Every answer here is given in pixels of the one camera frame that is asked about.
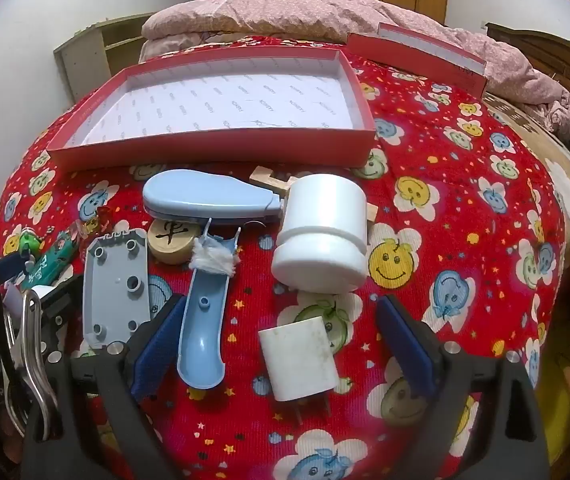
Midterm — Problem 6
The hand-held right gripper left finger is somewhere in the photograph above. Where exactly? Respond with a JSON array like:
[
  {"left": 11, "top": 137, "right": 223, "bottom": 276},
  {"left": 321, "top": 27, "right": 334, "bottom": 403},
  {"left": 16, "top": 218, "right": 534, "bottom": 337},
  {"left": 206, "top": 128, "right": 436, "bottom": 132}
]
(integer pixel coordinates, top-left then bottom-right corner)
[{"left": 22, "top": 294, "right": 188, "bottom": 480}]

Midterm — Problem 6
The red flower-print blanket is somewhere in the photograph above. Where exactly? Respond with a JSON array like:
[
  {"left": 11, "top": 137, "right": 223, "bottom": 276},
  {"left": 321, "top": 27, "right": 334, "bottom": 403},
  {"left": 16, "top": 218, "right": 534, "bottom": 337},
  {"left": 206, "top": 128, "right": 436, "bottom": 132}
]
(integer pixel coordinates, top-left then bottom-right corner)
[{"left": 0, "top": 35, "right": 566, "bottom": 480}]

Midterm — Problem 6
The wooden puzzle piece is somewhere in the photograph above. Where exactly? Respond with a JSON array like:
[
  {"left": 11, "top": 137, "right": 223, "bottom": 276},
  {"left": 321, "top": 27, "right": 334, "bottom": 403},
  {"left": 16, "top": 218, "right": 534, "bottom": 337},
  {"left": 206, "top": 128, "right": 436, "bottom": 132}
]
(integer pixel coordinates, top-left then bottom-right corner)
[{"left": 250, "top": 165, "right": 380, "bottom": 221}]

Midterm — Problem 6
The white jar with orange label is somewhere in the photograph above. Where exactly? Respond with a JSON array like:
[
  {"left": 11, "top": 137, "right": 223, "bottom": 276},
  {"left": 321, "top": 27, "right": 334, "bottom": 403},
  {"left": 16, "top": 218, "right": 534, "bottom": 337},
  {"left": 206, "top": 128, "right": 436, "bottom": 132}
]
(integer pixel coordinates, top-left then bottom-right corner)
[{"left": 271, "top": 174, "right": 370, "bottom": 295}]

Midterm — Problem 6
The green toy keychain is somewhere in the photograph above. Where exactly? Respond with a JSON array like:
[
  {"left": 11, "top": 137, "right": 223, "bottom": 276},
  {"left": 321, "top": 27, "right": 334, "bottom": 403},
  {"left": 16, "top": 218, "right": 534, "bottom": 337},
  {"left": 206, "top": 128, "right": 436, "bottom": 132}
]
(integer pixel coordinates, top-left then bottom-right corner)
[{"left": 17, "top": 228, "right": 46, "bottom": 257}]

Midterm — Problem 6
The dark wooden headboard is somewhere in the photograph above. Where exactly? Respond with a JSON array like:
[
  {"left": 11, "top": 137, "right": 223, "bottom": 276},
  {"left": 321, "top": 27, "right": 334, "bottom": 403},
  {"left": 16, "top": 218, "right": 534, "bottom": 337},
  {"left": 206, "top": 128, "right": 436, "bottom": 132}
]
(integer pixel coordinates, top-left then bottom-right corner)
[{"left": 485, "top": 22, "right": 570, "bottom": 106}]

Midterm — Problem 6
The beige blanket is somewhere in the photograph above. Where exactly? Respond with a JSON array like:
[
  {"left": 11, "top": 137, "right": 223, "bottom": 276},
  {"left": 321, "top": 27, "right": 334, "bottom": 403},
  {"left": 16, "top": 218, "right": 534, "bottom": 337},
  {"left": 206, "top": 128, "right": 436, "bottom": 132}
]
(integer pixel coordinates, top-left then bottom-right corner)
[{"left": 485, "top": 90, "right": 570, "bottom": 266}]

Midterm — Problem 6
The white charger plug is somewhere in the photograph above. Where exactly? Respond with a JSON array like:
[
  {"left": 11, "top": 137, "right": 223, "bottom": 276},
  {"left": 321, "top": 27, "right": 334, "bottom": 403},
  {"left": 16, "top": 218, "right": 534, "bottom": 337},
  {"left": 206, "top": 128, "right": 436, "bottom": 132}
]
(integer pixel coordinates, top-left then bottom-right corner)
[{"left": 258, "top": 316, "right": 338, "bottom": 421}]

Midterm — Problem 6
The round wooden chess piece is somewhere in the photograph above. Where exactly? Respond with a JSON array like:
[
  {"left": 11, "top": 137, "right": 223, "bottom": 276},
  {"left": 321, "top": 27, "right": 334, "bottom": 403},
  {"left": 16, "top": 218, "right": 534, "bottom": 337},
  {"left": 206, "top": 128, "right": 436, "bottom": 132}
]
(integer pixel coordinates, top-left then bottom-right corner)
[{"left": 147, "top": 219, "right": 200, "bottom": 265}]

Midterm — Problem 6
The grey plastic plate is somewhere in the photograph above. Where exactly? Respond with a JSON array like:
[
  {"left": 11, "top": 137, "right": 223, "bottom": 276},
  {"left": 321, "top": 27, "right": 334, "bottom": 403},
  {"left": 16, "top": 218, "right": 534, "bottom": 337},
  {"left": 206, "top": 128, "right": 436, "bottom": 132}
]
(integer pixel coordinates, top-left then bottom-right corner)
[{"left": 82, "top": 229, "right": 152, "bottom": 350}]

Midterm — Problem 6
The red cardboard box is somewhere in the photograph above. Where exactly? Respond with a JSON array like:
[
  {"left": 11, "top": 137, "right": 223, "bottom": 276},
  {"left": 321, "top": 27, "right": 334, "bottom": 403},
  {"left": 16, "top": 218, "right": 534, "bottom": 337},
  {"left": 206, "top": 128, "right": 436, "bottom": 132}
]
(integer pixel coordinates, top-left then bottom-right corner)
[{"left": 45, "top": 46, "right": 376, "bottom": 173}]

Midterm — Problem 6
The blue oval plastic shell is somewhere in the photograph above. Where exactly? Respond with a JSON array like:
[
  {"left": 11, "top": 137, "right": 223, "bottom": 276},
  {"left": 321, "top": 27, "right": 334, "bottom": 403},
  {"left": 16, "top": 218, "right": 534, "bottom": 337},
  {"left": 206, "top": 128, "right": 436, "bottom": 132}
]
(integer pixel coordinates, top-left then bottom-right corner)
[{"left": 142, "top": 170, "right": 283, "bottom": 223}]

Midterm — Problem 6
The blue plastic piece with cotton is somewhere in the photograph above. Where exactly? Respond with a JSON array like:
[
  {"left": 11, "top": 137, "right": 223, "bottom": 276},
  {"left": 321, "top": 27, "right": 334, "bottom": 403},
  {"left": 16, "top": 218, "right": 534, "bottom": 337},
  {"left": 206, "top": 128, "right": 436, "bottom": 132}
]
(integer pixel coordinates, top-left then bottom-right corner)
[{"left": 177, "top": 217, "right": 243, "bottom": 390}]

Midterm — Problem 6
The green printed lighter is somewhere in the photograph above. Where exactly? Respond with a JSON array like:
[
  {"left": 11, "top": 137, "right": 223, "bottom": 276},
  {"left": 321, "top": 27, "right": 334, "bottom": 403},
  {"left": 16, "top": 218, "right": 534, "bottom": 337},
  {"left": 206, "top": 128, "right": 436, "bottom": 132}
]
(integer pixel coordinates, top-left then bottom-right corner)
[{"left": 20, "top": 227, "right": 86, "bottom": 291}]

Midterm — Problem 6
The beige wooden shelf unit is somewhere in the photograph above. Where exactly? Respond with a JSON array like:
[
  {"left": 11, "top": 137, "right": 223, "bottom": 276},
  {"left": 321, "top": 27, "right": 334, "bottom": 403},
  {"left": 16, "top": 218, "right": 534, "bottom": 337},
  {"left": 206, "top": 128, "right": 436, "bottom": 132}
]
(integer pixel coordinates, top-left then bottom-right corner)
[{"left": 54, "top": 12, "right": 156, "bottom": 106}]

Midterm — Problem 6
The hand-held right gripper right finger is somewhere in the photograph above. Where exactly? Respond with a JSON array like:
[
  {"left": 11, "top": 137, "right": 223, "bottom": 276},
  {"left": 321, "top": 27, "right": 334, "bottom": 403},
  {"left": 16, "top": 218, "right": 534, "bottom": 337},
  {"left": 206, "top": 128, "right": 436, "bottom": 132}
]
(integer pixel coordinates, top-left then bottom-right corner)
[{"left": 376, "top": 294, "right": 550, "bottom": 480}]

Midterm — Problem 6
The pink quilt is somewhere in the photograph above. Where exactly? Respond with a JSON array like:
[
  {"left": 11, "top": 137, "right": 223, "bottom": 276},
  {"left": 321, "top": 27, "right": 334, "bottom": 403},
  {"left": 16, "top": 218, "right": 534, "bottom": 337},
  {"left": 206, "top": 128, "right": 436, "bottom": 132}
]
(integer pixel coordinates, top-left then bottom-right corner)
[{"left": 139, "top": 0, "right": 570, "bottom": 136}]

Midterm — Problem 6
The small red toy figure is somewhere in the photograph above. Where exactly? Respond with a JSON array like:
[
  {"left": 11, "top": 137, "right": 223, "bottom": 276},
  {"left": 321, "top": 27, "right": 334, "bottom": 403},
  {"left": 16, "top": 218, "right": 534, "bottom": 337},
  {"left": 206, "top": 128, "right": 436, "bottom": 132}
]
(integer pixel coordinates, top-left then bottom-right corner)
[{"left": 79, "top": 205, "right": 116, "bottom": 236}]

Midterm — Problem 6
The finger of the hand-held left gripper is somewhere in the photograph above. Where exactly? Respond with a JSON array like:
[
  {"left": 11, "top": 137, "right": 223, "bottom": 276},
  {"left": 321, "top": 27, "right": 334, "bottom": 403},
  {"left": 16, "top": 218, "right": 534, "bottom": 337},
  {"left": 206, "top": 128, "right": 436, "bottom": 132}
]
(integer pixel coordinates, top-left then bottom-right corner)
[
  {"left": 0, "top": 252, "right": 33, "bottom": 286},
  {"left": 30, "top": 275, "right": 86, "bottom": 357}
]

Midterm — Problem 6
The metal spring clip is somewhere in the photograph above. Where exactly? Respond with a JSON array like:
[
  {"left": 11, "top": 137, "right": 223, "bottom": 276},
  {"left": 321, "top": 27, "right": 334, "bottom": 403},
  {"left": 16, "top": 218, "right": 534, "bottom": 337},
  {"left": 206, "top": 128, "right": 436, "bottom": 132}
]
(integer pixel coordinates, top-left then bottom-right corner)
[{"left": 2, "top": 290, "right": 62, "bottom": 442}]

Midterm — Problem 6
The red box lid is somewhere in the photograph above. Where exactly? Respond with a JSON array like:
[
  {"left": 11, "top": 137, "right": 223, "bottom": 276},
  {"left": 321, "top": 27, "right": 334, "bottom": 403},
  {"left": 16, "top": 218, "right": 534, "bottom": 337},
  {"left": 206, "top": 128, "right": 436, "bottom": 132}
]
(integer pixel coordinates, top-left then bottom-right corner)
[{"left": 347, "top": 22, "right": 488, "bottom": 98}]

